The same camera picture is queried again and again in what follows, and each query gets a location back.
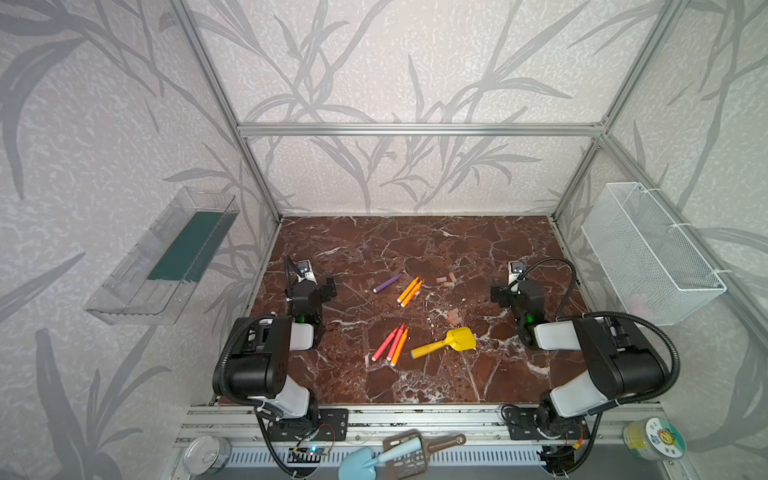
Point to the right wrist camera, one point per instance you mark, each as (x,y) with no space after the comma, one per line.
(515,270)

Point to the white wire mesh basket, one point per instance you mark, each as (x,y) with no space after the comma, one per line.
(653,266)

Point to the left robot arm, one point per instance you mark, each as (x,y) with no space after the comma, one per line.
(252,369)

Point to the pink marker pen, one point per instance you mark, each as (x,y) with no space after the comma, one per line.
(384,345)

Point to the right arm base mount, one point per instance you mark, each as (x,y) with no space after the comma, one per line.
(542,423)

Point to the yellow toy shovel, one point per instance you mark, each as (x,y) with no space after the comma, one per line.
(459,339)

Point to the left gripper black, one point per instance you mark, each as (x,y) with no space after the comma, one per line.
(318,289)

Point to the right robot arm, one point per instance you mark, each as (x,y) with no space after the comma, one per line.
(627,358)

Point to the small circuit board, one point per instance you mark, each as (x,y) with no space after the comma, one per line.
(309,454)

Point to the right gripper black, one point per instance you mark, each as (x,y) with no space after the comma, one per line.
(504,293)

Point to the purple marker pen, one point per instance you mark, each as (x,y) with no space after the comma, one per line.
(387,283)

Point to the metal tin can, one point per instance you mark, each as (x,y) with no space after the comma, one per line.
(206,455)

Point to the light blue toy shovel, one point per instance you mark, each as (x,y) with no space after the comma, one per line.
(361,464)

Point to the orange marker pen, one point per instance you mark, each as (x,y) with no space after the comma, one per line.
(411,293)
(407,291)
(399,348)

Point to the red marker pen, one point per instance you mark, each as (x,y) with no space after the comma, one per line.
(395,343)

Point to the clear plastic wall bin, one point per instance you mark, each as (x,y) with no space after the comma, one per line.
(154,282)

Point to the brown toy rake sieve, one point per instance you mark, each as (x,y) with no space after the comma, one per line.
(413,464)

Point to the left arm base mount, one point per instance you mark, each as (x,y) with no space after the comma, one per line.
(325,424)

